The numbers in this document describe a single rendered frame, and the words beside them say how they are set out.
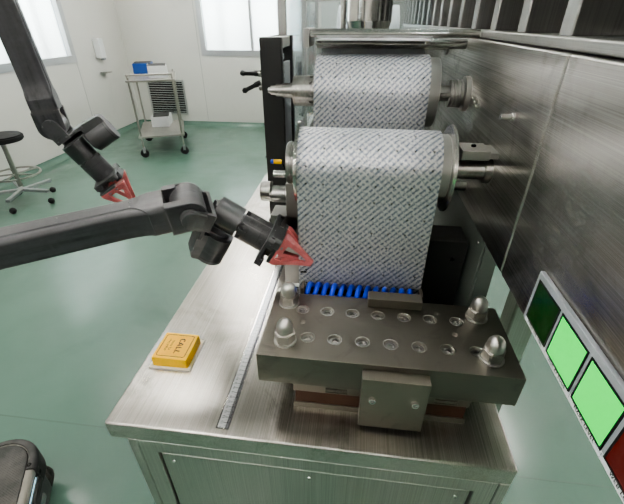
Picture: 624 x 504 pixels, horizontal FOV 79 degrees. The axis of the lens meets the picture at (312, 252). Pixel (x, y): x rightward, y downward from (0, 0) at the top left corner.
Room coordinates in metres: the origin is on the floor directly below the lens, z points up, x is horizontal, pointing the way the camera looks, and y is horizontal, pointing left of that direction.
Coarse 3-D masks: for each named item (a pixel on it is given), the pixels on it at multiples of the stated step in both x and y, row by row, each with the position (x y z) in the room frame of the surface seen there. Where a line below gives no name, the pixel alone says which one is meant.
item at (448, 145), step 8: (448, 136) 0.63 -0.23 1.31; (448, 144) 0.61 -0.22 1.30; (448, 152) 0.60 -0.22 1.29; (448, 160) 0.59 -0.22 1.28; (448, 168) 0.59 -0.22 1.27; (448, 176) 0.58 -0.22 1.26; (440, 184) 0.58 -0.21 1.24; (448, 184) 0.58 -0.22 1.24; (440, 192) 0.59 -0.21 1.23; (440, 200) 0.60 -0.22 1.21
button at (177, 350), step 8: (168, 336) 0.56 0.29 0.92; (176, 336) 0.56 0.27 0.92; (184, 336) 0.56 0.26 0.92; (192, 336) 0.56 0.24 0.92; (160, 344) 0.54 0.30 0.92; (168, 344) 0.54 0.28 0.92; (176, 344) 0.54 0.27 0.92; (184, 344) 0.54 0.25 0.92; (192, 344) 0.54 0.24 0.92; (160, 352) 0.52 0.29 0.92; (168, 352) 0.52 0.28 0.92; (176, 352) 0.52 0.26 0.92; (184, 352) 0.52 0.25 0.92; (192, 352) 0.53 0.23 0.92; (152, 360) 0.51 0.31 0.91; (160, 360) 0.51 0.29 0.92; (168, 360) 0.50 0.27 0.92; (176, 360) 0.50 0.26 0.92; (184, 360) 0.50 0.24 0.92
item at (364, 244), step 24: (312, 216) 0.60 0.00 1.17; (336, 216) 0.60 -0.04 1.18; (360, 216) 0.59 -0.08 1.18; (384, 216) 0.59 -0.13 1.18; (408, 216) 0.58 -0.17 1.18; (432, 216) 0.58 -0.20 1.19; (312, 240) 0.60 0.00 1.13; (336, 240) 0.60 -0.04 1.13; (360, 240) 0.59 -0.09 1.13; (384, 240) 0.59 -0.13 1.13; (408, 240) 0.58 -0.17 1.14; (312, 264) 0.60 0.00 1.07; (336, 264) 0.60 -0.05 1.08; (360, 264) 0.59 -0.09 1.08; (384, 264) 0.59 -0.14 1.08; (408, 264) 0.58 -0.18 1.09; (408, 288) 0.58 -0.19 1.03
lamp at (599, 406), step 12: (588, 372) 0.24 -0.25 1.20; (588, 384) 0.23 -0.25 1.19; (600, 384) 0.22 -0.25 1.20; (576, 396) 0.23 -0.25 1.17; (588, 396) 0.22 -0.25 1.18; (600, 396) 0.21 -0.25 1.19; (612, 396) 0.20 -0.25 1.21; (588, 408) 0.22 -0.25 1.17; (600, 408) 0.21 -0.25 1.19; (612, 408) 0.20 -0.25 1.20; (588, 420) 0.21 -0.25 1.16; (600, 420) 0.20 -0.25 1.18; (612, 420) 0.19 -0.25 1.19; (600, 432) 0.19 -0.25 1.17; (600, 444) 0.19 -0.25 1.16
